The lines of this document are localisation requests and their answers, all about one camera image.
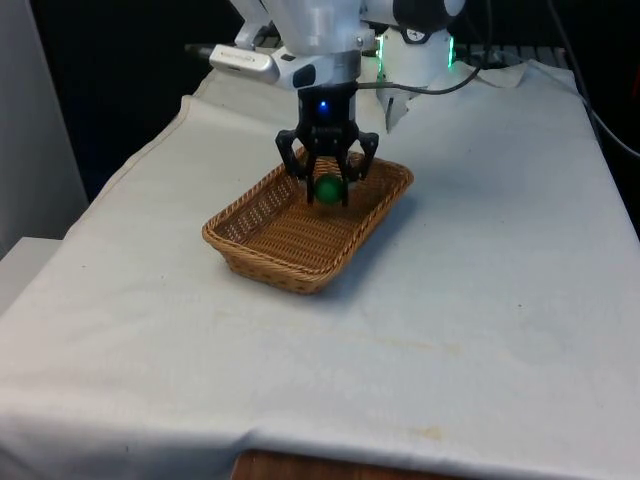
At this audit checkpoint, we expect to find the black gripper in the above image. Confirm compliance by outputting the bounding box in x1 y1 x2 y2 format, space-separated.
275 82 381 208

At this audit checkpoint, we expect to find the green ball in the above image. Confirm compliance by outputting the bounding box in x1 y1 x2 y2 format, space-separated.
313 173 347 207

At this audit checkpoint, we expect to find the brown wicker basket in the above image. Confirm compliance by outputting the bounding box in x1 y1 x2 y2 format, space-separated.
201 147 416 296

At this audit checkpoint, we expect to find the pale grey cabinet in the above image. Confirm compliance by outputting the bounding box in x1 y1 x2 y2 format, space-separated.
0 0 90 261

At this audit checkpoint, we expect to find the grey cable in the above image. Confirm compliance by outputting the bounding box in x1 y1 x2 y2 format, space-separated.
355 42 494 96

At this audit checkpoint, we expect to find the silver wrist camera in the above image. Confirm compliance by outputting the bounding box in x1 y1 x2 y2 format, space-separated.
208 43 281 85

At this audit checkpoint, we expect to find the white plastic bracket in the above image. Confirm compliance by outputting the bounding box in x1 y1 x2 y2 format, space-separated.
229 0 282 52

